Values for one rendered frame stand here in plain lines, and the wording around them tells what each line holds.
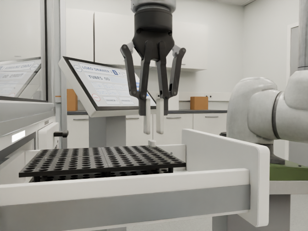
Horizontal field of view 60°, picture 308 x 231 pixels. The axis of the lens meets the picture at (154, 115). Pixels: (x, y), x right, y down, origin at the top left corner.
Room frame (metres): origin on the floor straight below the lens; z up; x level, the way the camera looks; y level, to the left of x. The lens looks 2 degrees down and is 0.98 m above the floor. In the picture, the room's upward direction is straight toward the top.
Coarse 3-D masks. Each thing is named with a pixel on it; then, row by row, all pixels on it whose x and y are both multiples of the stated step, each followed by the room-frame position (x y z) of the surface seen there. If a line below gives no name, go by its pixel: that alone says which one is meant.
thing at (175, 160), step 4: (152, 148) 0.51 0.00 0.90; (156, 148) 0.51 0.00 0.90; (160, 148) 0.51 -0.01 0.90; (160, 152) 0.47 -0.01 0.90; (164, 156) 0.43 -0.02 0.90; (168, 156) 0.44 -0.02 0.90; (172, 156) 0.43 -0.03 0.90; (172, 160) 0.41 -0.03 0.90; (176, 160) 0.41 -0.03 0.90; (180, 160) 0.40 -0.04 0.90; (176, 164) 0.38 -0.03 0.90; (180, 164) 0.38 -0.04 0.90; (184, 164) 0.38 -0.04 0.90
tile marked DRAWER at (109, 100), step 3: (102, 96) 1.18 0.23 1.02; (105, 96) 1.19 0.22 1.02; (108, 96) 1.21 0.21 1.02; (105, 99) 1.18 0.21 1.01; (108, 99) 1.19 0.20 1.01; (111, 99) 1.21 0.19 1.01; (114, 99) 1.23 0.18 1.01; (117, 99) 1.25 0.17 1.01; (108, 102) 1.18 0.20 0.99; (111, 102) 1.20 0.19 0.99; (114, 102) 1.21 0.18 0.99; (117, 102) 1.23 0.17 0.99
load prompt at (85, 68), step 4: (80, 64) 1.23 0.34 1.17; (84, 64) 1.26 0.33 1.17; (84, 68) 1.23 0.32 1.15; (88, 68) 1.26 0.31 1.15; (92, 68) 1.29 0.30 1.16; (96, 68) 1.31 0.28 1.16; (100, 68) 1.34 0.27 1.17; (104, 68) 1.37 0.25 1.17; (108, 68) 1.40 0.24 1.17; (96, 72) 1.29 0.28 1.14; (100, 72) 1.31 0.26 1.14; (104, 72) 1.34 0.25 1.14; (108, 72) 1.37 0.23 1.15; (112, 72) 1.40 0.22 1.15; (116, 72) 1.44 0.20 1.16; (120, 72) 1.47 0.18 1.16; (120, 76) 1.44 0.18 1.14
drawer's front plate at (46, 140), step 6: (48, 126) 0.68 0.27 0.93; (54, 126) 0.73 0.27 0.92; (42, 132) 0.58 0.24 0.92; (48, 132) 0.61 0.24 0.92; (42, 138) 0.58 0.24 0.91; (48, 138) 0.61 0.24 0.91; (54, 138) 0.73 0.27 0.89; (42, 144) 0.58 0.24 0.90; (48, 144) 0.60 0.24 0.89; (54, 144) 0.72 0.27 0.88
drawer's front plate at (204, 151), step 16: (192, 144) 0.56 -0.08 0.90; (208, 144) 0.49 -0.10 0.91; (224, 144) 0.44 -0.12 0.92; (240, 144) 0.39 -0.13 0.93; (256, 144) 0.38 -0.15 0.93; (192, 160) 0.56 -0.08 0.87; (208, 160) 0.49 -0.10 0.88; (224, 160) 0.44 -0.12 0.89; (240, 160) 0.39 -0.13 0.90; (256, 160) 0.36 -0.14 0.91; (256, 176) 0.35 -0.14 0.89; (256, 192) 0.35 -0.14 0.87; (256, 208) 0.35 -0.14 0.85; (256, 224) 0.35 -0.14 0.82
